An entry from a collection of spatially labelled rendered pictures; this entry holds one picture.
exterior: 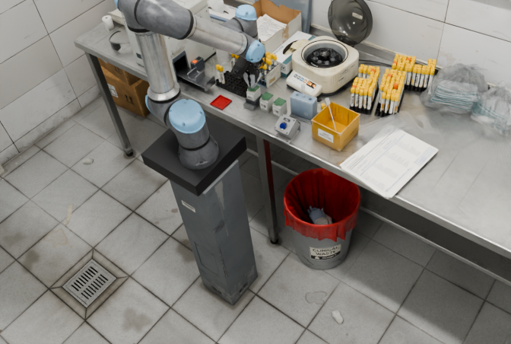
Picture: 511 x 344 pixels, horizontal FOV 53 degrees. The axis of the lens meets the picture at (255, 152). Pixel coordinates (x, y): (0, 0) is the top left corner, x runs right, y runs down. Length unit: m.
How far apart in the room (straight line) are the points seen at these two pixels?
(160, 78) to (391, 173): 0.88
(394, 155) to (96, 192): 1.91
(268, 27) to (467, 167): 1.14
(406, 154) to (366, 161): 0.15
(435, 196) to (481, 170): 0.21
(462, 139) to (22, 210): 2.46
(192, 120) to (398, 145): 0.78
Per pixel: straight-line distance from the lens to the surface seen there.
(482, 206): 1.91
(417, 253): 2.80
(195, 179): 1.87
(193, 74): 2.34
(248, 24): 1.94
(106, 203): 3.18
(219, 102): 2.24
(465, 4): 2.16
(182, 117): 1.77
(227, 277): 2.41
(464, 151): 2.06
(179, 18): 1.57
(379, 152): 1.98
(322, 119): 2.05
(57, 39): 3.59
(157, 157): 1.99
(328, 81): 2.17
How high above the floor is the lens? 2.33
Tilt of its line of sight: 46 degrees down
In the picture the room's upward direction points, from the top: 8 degrees counter-clockwise
